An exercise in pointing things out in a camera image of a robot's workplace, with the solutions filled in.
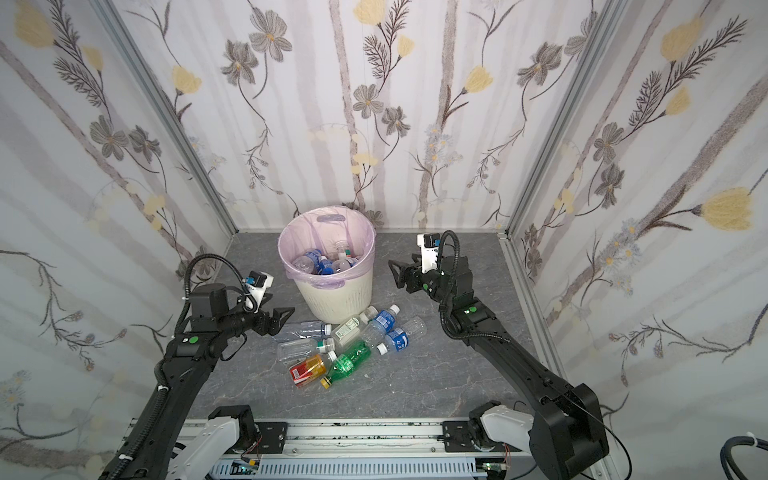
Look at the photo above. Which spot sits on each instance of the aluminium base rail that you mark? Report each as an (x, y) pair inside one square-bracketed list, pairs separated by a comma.
[(378, 438)]

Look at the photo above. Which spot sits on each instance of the pepsi bottle blue cap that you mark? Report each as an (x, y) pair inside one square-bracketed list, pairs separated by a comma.
[(343, 263)]

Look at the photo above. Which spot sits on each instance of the white green label bottle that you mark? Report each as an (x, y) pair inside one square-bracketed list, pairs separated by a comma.
[(344, 334)]

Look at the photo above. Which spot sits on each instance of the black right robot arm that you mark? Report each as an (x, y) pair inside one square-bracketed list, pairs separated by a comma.
[(563, 429)]

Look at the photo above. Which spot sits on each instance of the pepsi bottle white cap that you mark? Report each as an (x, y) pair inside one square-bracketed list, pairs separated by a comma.
[(324, 266)]

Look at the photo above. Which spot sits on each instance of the cream plastic waste bin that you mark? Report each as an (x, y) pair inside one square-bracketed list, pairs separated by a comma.
[(338, 305)]

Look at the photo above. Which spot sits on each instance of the green bottle lying centre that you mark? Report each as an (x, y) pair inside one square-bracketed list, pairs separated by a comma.
[(347, 363)]

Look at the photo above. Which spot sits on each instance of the red yellow drink bottle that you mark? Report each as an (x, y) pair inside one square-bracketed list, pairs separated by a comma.
[(309, 370)]

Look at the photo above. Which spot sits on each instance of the blue label water bottle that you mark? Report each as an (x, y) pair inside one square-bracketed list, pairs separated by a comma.
[(308, 262)]

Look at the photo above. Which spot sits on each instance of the pink bin liner bag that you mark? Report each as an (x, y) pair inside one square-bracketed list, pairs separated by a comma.
[(324, 229)]

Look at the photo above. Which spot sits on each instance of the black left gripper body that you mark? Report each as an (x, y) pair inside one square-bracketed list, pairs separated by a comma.
[(264, 320)]

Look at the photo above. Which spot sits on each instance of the white slotted cable duct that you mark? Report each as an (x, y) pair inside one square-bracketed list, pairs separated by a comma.
[(350, 468)]

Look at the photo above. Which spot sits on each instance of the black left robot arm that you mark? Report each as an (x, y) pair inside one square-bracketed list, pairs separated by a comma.
[(212, 315)]

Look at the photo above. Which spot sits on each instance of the small blue label bottle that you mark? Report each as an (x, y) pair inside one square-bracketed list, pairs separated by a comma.
[(402, 336)]

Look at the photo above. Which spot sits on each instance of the blue label bottle white cap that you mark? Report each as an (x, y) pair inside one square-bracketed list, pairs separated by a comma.
[(380, 325)]

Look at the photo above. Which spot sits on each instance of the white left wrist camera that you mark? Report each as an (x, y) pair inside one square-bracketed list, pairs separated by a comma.
[(255, 287)]

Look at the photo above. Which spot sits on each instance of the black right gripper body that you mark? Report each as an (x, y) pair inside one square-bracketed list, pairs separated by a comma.
[(417, 279)]

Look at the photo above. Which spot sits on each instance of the clear bottle green cap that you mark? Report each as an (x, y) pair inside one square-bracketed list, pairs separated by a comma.
[(295, 351)]

